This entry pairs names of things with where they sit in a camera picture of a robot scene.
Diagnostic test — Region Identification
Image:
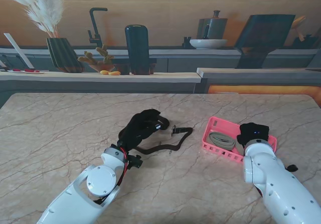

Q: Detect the red black left arm cable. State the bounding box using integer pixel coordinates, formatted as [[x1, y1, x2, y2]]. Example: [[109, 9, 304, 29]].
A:
[[116, 147, 129, 184]]

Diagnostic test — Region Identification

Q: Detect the pink plastic storage basket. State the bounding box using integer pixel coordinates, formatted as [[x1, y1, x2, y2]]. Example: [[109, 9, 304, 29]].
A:
[[202, 117, 278, 164]]

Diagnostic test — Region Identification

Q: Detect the white ceramic bowl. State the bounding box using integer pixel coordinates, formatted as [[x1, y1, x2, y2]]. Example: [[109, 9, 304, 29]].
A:
[[189, 39, 228, 50]]

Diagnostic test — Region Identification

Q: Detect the dark blue rounded container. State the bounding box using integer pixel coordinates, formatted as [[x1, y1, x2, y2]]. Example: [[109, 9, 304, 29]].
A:
[[124, 24, 150, 71]]

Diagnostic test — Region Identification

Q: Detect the dark brown woven belt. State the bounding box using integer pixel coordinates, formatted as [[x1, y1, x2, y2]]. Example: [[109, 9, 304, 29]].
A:
[[117, 116, 193, 156]]

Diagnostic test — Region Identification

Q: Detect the black kitchen faucet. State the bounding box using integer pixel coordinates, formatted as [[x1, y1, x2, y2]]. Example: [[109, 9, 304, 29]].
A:
[[87, 7, 108, 48]]

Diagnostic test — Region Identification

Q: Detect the white pampas grass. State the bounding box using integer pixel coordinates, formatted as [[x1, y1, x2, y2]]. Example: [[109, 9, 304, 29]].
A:
[[0, 0, 65, 38]]

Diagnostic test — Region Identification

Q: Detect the yellow brown cactus plant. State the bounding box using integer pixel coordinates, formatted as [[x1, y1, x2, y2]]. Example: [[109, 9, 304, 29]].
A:
[[77, 44, 116, 73]]

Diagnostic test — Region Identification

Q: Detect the plate with red slices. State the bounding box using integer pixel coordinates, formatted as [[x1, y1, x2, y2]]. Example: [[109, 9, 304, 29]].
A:
[[7, 68, 45, 74]]

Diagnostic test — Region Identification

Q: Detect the white leaning board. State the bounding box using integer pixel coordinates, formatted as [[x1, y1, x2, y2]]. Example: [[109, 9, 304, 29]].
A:
[[4, 33, 35, 69]]

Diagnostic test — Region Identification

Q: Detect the dark angled range hood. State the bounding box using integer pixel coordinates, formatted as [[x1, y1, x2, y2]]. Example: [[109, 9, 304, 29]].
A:
[[234, 14, 296, 69]]

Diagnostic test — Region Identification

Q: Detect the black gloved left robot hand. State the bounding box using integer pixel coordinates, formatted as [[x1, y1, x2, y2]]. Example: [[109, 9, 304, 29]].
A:
[[117, 109, 162, 151]]

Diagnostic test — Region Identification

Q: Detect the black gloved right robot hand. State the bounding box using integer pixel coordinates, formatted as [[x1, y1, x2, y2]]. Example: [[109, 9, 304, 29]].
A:
[[237, 122, 270, 149]]

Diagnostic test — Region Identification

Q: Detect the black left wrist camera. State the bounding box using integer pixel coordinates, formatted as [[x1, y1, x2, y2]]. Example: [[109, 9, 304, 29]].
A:
[[127, 155, 143, 170]]

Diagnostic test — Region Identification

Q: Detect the dark ribbed vase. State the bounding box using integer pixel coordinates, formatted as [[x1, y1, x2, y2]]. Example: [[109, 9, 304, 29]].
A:
[[46, 37, 85, 73]]

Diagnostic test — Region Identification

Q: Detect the dark utensil holder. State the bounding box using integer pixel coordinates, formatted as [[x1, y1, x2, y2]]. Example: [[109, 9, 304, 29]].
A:
[[292, 34, 319, 49]]

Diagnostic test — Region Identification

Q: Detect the grey lidded jar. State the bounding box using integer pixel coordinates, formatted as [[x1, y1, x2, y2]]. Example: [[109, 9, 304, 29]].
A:
[[196, 10, 229, 40]]

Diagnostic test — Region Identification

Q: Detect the grey kitchen counter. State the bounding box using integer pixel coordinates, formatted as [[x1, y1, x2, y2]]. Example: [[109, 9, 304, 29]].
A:
[[0, 44, 321, 101]]

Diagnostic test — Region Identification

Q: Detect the yellow kitchen utensil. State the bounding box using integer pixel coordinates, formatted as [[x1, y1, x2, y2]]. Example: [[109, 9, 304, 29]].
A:
[[290, 15, 307, 41]]

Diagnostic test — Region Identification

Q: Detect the small black holder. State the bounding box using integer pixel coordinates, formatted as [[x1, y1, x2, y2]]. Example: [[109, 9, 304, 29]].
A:
[[182, 36, 196, 49]]

